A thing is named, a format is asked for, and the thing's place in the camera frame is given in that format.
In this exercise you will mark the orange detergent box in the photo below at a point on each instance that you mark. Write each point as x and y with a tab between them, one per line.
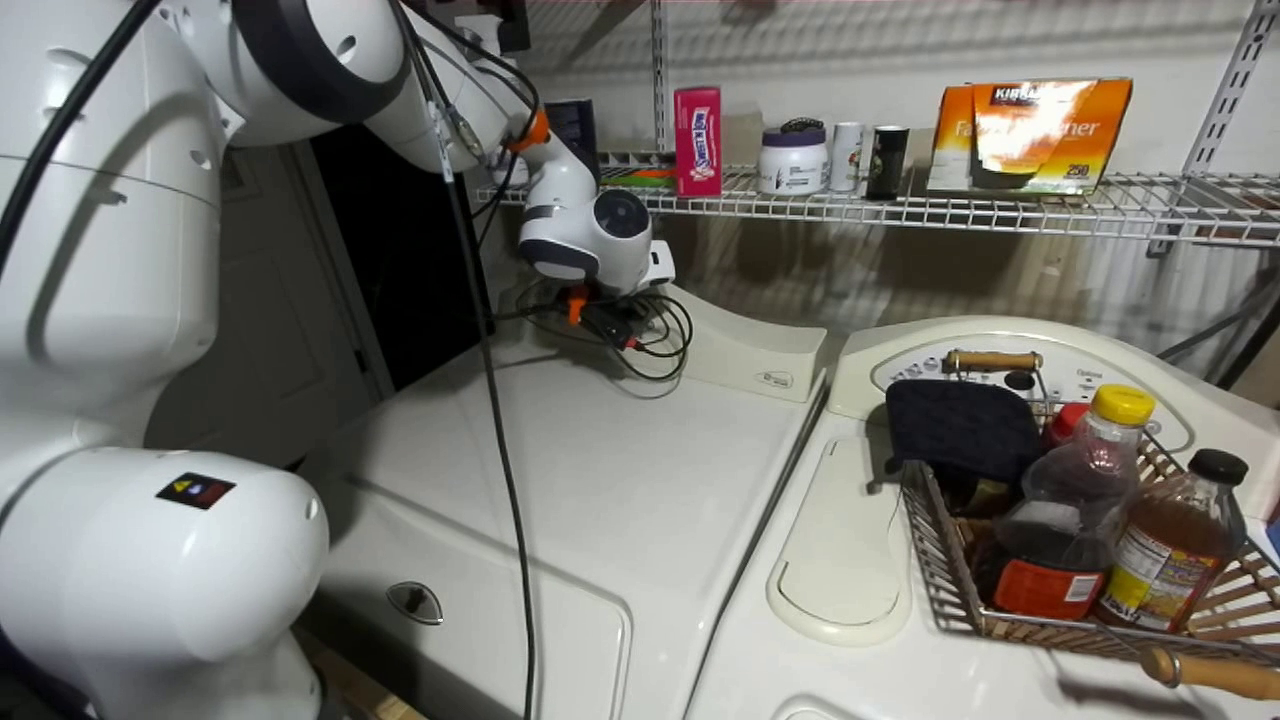
1026	137

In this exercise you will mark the pink box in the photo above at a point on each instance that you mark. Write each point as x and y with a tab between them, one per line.
697	142

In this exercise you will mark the red cap bottle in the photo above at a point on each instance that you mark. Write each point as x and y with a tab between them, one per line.
1064	422

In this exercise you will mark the white washing machine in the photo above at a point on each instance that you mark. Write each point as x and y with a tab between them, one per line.
534	534

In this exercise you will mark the yellow cap sauce bottle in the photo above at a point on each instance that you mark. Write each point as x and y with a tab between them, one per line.
1057	543

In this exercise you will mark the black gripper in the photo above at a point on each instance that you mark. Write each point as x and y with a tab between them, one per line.
616	326

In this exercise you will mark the black small container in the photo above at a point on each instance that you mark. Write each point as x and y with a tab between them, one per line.
890	144

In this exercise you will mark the wire basket with wooden handles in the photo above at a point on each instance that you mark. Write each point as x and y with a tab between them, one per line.
1200	601

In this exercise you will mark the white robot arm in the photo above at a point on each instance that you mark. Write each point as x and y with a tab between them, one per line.
166	587

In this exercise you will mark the black oven mitt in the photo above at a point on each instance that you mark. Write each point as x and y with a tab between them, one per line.
962	430

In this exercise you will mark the white small can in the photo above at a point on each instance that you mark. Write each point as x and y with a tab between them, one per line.
845	156

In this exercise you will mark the black cap vinegar bottle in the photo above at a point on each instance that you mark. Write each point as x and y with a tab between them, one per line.
1178	543

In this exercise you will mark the dark blue box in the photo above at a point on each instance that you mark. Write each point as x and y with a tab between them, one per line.
572	123

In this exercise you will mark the white wire shelf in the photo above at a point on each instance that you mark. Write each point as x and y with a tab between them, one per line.
1193	156

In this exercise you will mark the white jar dark lid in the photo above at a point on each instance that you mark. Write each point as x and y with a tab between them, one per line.
794	156

